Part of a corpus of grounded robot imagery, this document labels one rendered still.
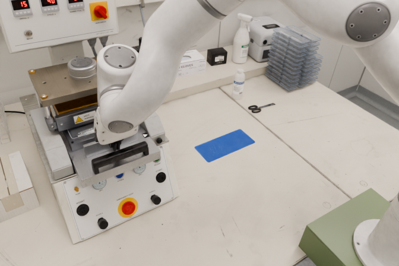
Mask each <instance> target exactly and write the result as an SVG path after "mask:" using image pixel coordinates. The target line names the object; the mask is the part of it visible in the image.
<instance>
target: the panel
mask: <svg viewBox="0 0 399 266"><path fill-rule="evenodd" d="M157 147H158V148H159V149H160V154H161V158H160V160H159V161H152V162H150V163H147V164H146V168H145V171H144V172H142V173H140V174H136V173H135V172H133V170H129V171H127V172H124V173H123V176H122V177H121V178H117V177H116V176H114V177H111V178H109V179H106V180H107V183H106V186H105V187H104V188H103V189H100V190H96V189H94V188H93V187H92V186H91V185H90V186H88V187H85V188H83V187H82V185H81V183H80V180H79V178H78V176H74V177H72V178H69V179H66V180H63V181H61V183H62V186H63V189H64V193H65V196H66V199H67V201H68V205H69V208H70V210H71V214H72V218H73V220H74V223H75V226H76V229H77V232H78V236H79V238H80V242H81V241H84V240H86V239H88V238H90V237H92V236H94V235H97V234H99V233H101V232H103V231H105V230H107V229H110V228H112V227H114V226H116V225H118V224H121V223H123V222H125V221H127V220H129V219H131V218H134V217H136V216H138V215H140V214H142V213H144V212H146V211H149V210H151V209H153V208H156V207H158V206H160V205H162V204H164V203H166V202H168V201H171V200H173V199H175V196H174V193H173V188H172V183H171V180H170V175H169V170H168V166H167V161H166V156H165V153H164V148H163V145H159V146H157ZM160 173H164V174H165V175H166V180H165V181H164V182H159V181H158V180H157V177H158V175H159V174H160ZM154 194H155V195H158V196H159V197H160V198H161V203H160V204H159V205H155V204H154V203H153V202H152V200H151V196H152V195H154ZM127 201H132V202H133V203H134V204H135V211H134V212H133V213H132V214H130V215H125V214H124V213H123V212H122V206H123V204H124V203H125V202H127ZM82 205H86V206H87V207H88V213H87V214H86V215H84V216H81V215H79V213H78V209H79V207H80V206H82ZM101 217H103V218H104V219H106V220H107V222H108V227H107V228H106V229H101V228H100V227H99V225H98V223H97V222H98V219H99V218H101Z"/></svg>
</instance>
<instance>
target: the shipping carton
mask: <svg viewBox="0 0 399 266"><path fill-rule="evenodd" d="M39 206H40V204H39V200H38V198H37V195H36V191H35V189H34V186H33V183H32V180H31V177H30V174H29V171H28V170H27V167H26V164H25V162H24V160H23V157H22V155H21V153H20V151H17V152H15V153H11V154H7V155H4V156H1V157H0V222H3V221H5V220H8V219H10V218H13V217H15V216H18V215H20V214H22V213H25V212H27V211H30V210H32V209H34V208H37V207H39Z"/></svg>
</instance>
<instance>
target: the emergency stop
mask: <svg viewBox="0 0 399 266"><path fill-rule="evenodd" d="M134 211H135V204H134V203H133V202H132V201H127V202H125V203H124V204H123V206H122V212H123V213H124V214H125V215H130V214H132V213H133V212H134Z"/></svg>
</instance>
